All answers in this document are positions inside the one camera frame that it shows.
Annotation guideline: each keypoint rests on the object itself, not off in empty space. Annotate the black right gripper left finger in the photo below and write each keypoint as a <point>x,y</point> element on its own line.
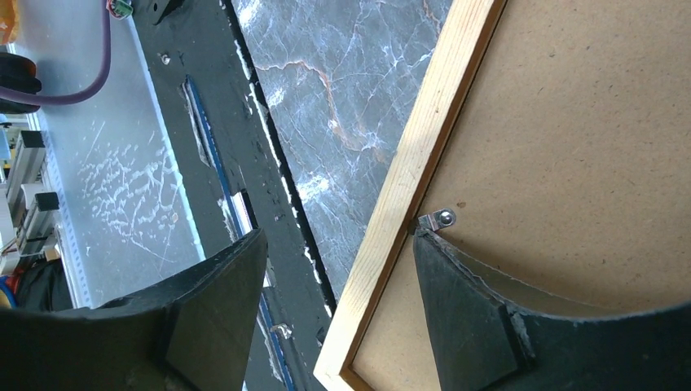
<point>191,331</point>

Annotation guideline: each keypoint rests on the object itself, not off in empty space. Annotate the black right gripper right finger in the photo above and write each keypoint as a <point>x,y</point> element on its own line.
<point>490,331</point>

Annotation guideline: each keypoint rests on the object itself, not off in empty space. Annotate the brown fibreboard backing board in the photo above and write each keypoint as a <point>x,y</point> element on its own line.
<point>569,166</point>

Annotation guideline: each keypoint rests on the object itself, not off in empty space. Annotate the wooden picture frame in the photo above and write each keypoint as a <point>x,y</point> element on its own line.
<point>459,50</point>

